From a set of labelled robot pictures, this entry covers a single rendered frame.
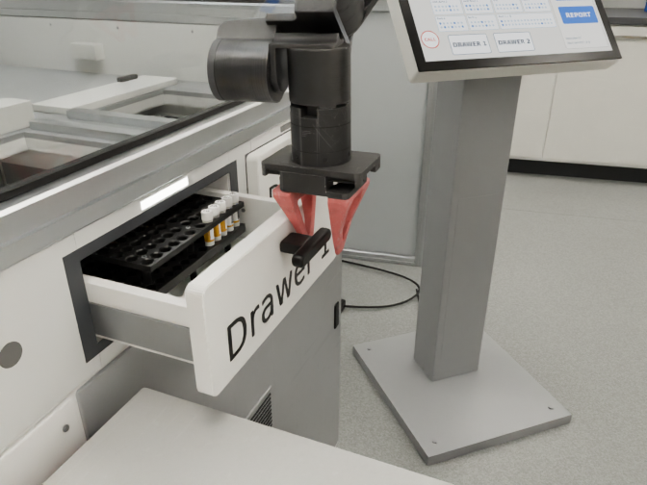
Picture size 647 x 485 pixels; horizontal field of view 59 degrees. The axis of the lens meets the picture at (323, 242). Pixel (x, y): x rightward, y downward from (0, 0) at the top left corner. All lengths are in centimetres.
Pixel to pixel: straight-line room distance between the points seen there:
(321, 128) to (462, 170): 96
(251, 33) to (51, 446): 42
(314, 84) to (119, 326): 28
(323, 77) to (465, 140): 95
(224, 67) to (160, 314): 23
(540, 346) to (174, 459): 165
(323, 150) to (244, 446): 28
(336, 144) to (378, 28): 169
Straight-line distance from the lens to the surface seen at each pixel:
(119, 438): 59
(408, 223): 238
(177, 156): 65
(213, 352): 49
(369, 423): 167
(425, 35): 125
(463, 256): 157
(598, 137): 362
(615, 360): 211
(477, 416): 170
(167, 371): 71
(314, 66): 51
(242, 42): 55
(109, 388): 63
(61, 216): 53
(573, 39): 145
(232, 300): 50
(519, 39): 136
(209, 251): 64
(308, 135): 52
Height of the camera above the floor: 116
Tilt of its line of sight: 26 degrees down
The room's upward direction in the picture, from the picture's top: straight up
